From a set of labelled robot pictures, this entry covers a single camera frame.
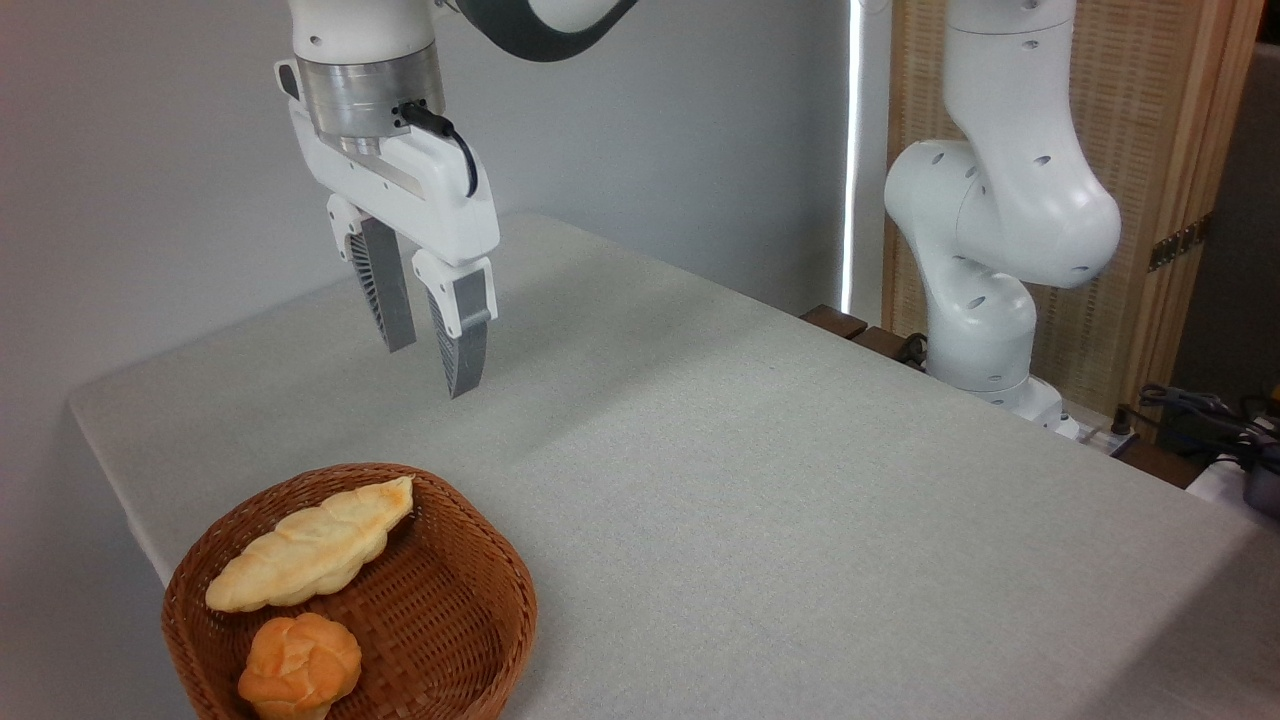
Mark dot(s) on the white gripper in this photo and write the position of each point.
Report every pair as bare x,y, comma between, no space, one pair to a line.
420,190

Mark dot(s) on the round orange knotted bread roll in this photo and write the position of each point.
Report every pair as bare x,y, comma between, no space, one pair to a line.
300,665

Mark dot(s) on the brass screen hinge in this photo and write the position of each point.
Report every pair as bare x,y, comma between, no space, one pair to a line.
1180,243

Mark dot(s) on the white power strip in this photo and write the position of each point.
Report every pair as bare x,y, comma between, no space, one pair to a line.
1095,437

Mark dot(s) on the brown wicker basket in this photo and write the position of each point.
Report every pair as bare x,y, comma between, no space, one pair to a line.
440,600

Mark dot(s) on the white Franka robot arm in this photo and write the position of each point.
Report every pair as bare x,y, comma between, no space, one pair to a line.
1000,200

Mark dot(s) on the long pale twisted bread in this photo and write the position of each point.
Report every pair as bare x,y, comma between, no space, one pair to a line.
300,550

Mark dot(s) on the grey tablecloth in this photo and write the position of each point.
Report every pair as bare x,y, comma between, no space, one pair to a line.
800,550

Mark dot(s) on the wooden woven folding screen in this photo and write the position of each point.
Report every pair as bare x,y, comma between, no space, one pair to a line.
1130,100

